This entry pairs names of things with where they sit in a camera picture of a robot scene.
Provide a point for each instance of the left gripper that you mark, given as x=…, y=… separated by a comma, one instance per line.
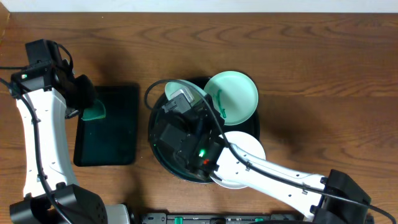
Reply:
x=73, y=112

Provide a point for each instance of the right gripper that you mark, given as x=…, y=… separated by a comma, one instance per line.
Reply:
x=209, y=108

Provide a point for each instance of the green sponge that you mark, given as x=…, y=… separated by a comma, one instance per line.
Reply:
x=96, y=111

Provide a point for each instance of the mint plate top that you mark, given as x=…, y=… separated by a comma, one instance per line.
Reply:
x=235, y=96

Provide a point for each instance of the mint plate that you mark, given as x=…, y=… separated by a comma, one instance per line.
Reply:
x=172, y=87
x=235, y=96

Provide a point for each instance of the white plate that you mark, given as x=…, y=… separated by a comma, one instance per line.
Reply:
x=246, y=142

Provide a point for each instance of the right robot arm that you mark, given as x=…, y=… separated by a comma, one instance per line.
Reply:
x=196, y=136

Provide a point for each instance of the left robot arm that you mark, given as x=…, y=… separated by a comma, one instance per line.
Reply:
x=47, y=93

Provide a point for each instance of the rectangular black sponge tray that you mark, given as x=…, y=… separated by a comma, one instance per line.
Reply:
x=110, y=141

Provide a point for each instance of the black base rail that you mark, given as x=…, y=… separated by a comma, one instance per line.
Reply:
x=174, y=218

